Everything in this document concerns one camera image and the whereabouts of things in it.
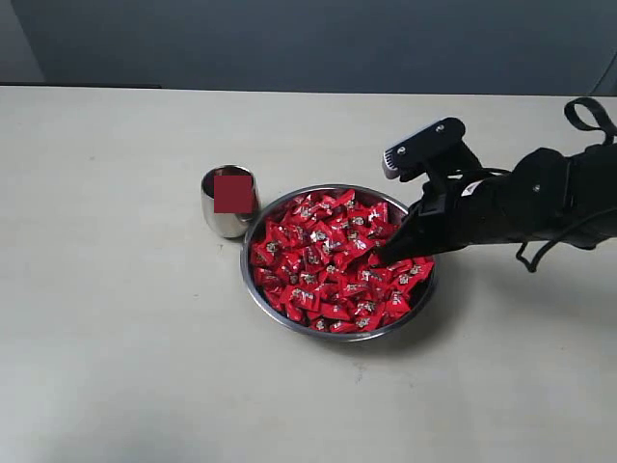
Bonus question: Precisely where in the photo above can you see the red wrapped candy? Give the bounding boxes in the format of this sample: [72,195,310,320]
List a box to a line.
[282,286,320,313]
[253,237,289,265]
[384,290,411,320]
[320,303,352,321]

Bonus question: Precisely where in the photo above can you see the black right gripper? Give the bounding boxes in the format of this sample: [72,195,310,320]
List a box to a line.
[374,173,531,269]

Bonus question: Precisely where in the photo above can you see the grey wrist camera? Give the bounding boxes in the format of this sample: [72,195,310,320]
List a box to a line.
[382,117,477,182]

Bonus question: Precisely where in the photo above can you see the black cable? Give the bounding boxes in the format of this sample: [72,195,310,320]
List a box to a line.
[514,206,617,274]

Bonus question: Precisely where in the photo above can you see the round steel bowl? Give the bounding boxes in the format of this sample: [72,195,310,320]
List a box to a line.
[240,184,438,342]

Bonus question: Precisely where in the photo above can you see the small steel cup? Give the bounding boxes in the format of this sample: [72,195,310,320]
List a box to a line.
[201,165,261,239]

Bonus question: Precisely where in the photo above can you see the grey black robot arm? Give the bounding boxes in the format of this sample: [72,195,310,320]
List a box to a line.
[378,96,616,272]

